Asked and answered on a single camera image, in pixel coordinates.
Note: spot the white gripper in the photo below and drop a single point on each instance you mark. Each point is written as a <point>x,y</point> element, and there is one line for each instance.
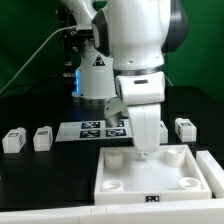
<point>145,127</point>

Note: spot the white square tabletop tray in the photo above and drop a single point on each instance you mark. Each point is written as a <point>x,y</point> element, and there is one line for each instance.
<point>169,174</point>

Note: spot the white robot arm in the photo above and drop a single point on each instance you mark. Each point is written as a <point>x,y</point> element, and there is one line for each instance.
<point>122,60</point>

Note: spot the white sheet with markers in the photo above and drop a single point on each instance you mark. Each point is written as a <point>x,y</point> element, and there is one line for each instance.
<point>92,130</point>

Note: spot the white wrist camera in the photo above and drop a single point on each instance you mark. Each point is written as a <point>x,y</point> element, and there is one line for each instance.
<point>141,89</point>

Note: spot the grey camera on stand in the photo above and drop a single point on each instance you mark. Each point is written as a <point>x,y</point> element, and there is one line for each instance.
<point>85,31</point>

